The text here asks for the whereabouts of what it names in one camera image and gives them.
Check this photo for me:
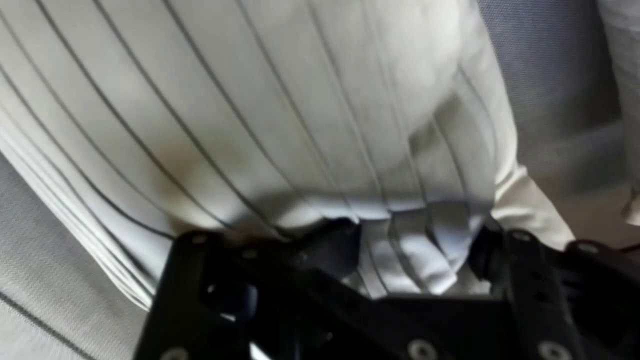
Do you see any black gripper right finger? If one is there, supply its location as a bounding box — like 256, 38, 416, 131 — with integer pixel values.
467, 227, 640, 360

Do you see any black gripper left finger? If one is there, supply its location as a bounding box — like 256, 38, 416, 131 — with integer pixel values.
131, 218, 375, 360

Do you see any grey fabric sofa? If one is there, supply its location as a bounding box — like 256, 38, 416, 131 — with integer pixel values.
0, 0, 640, 360

